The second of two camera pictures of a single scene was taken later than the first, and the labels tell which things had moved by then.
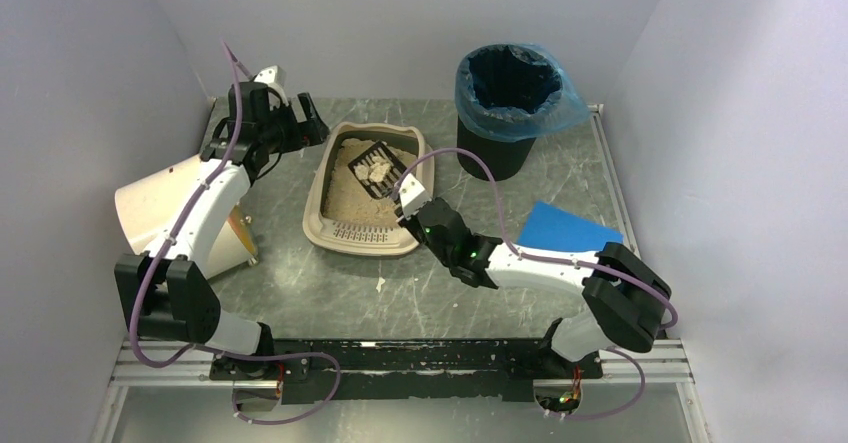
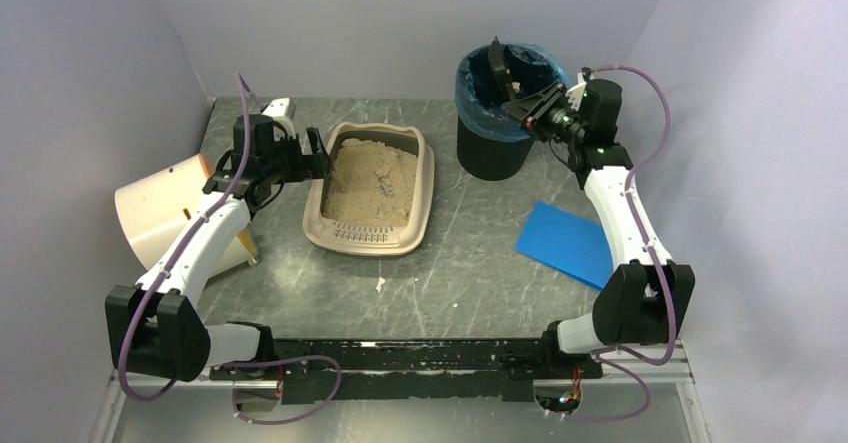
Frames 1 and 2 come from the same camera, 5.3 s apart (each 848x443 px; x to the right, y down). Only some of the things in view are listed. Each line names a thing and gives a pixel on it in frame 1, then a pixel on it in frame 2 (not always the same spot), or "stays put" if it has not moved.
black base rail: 406,371 stays put
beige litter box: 340,216 stays put
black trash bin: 504,159 stays put
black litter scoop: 378,169 → 496,55
